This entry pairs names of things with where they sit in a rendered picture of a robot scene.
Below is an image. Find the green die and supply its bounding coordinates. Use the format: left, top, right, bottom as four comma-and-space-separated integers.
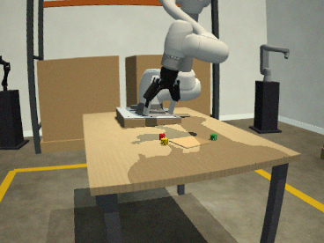
210, 134, 217, 141

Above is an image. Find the yellow die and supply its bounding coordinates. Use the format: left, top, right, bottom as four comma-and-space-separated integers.
161, 137, 168, 144

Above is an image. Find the tan flat mat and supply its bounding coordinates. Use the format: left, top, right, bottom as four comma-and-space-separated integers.
169, 136, 211, 148

